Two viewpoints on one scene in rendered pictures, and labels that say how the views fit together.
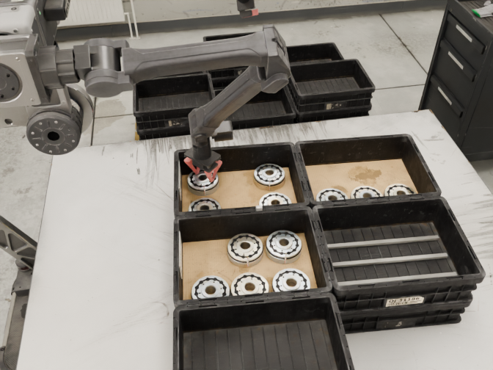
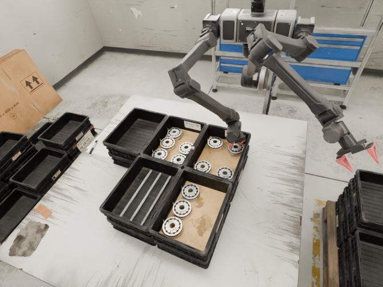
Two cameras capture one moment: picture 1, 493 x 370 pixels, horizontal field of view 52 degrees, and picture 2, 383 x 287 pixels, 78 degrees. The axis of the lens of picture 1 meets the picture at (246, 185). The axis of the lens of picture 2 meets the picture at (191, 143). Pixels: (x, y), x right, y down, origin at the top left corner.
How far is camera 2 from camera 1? 1.78 m
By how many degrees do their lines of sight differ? 78
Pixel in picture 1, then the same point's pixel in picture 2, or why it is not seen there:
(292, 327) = not seen: hidden behind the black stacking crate
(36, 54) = (206, 23)
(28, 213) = (330, 155)
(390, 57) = not seen: outside the picture
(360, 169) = (208, 225)
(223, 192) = (226, 155)
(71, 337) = (198, 114)
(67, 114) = (245, 73)
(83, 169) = (286, 128)
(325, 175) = (214, 203)
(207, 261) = (191, 138)
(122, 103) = not seen: outside the picture
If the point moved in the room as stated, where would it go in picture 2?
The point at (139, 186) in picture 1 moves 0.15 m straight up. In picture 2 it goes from (265, 144) to (268, 129)
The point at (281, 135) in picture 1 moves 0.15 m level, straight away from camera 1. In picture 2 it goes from (288, 225) to (316, 240)
